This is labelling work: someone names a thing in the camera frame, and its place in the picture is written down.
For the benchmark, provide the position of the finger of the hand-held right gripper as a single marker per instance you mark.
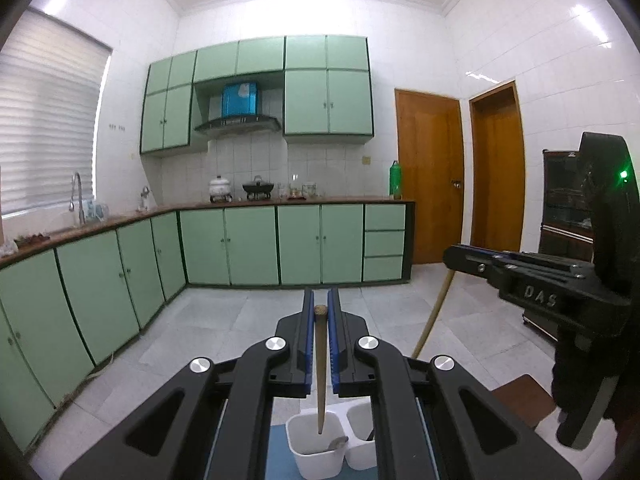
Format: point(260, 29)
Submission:
point(470, 262)

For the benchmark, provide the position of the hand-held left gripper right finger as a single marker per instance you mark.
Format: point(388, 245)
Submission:
point(336, 355)

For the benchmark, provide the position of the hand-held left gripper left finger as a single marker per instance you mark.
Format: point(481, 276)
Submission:
point(307, 355)

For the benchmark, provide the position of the brown wooden chopstick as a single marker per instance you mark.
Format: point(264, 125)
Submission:
point(320, 410)

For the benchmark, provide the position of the light bamboo chopstick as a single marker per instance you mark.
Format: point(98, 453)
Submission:
point(432, 315)

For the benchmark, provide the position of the white plastic cup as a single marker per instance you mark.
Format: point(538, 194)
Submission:
point(360, 452)
point(320, 465)

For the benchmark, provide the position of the person's right hand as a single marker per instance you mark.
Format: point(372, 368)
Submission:
point(582, 370)

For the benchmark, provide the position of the brown wooden door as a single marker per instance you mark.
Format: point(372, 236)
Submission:
point(425, 175)
point(497, 175)

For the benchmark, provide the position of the blue tablecloth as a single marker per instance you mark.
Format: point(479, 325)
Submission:
point(280, 455)

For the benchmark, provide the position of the green plastic bottle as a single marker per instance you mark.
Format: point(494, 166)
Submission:
point(395, 180)

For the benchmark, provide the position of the green base cabinets with counter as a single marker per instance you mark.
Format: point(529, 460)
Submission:
point(250, 245)

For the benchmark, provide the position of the row of condiment jars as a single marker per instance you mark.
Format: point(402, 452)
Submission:
point(300, 191)

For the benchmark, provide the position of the black wok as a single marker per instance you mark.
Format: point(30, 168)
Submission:
point(258, 189)

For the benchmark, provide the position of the white cooking pot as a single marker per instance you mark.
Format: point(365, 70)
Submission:
point(220, 187)

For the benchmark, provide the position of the silver kettle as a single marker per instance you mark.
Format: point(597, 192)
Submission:
point(145, 200)

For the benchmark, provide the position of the cluster of small bottles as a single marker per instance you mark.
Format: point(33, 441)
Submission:
point(97, 211)

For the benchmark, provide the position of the range hood with blue film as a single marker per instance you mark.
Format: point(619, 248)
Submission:
point(240, 105)

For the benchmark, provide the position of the chrome kitchen faucet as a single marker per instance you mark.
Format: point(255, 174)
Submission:
point(77, 195)

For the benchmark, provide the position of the white window blind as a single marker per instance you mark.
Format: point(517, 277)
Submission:
point(50, 125)

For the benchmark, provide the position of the green wall cabinets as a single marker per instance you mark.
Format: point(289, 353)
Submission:
point(325, 100)

